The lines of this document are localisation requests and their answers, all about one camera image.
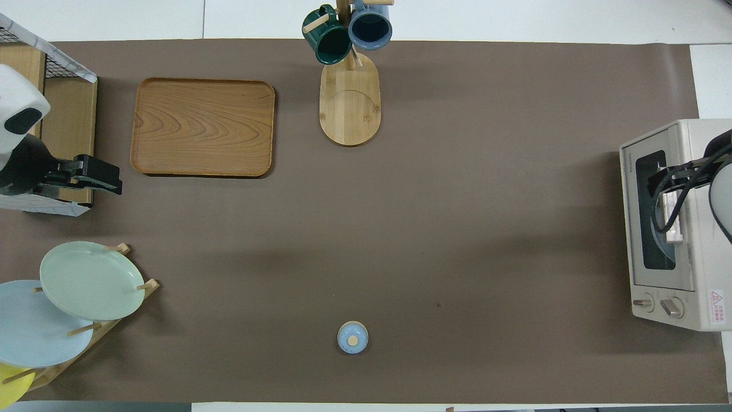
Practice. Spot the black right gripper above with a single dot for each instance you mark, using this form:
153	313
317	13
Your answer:
697	170

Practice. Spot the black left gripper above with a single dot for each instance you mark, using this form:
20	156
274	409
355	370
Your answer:
59	176

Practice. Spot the beige toaster oven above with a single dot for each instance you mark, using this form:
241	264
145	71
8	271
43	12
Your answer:
695	269

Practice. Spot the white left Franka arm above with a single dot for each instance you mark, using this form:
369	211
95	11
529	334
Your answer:
20	160

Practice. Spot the beige oven knob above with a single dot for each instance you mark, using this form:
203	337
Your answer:
672	308
643	302

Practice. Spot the wooden stepped shelf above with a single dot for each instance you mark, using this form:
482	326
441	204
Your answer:
71	120

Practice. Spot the pale green racked plate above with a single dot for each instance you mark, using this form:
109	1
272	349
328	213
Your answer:
91	280

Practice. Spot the wooden serving tray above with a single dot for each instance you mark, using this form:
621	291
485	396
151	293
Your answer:
200	126

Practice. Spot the wooden plate rack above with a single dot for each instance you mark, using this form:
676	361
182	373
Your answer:
108	326

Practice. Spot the pale blue racked plate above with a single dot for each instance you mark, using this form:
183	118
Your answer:
34	337

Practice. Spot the brown table mat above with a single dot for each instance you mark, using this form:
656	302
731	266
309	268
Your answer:
486	171

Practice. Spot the yellow racked plate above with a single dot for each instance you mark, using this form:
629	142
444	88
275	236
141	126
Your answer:
11	386

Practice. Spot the wooden mug tree stand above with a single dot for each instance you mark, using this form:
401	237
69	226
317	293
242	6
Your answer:
350	103

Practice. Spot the dark green mug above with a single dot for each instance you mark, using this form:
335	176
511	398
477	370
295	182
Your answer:
330	43

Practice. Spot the small blue lidded jar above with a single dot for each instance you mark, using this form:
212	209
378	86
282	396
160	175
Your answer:
353	337

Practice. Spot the blue mug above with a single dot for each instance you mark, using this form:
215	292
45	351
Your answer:
370	28

